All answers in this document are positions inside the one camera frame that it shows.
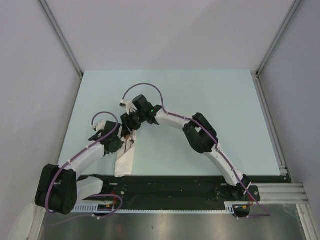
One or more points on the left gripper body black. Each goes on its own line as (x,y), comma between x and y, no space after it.
(117,144)

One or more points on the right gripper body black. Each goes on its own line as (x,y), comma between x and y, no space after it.
(136,119)

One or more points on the silver fork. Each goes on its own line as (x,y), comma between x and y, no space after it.
(132,140)

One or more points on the copper spoon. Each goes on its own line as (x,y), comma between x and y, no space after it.
(127,143)

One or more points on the white cloth napkin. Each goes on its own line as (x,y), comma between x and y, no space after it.
(124,163)

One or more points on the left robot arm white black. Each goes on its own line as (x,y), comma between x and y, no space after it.
(59,187)

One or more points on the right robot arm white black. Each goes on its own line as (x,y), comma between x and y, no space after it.
(201,136)

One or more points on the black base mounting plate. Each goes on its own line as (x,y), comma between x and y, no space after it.
(177,192)

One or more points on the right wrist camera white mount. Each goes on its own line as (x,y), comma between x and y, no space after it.
(128,105)

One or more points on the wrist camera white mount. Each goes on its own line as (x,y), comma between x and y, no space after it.
(128,105)
(99,126)

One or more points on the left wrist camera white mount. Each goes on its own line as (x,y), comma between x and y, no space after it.
(99,126)

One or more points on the left aluminium frame post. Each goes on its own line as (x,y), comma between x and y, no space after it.
(49,15)

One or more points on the aluminium frame post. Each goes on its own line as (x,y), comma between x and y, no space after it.
(293,10)
(49,15)

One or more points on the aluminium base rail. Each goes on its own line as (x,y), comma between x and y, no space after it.
(282,193)

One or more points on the right aluminium frame post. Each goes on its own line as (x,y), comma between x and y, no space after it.
(293,10)

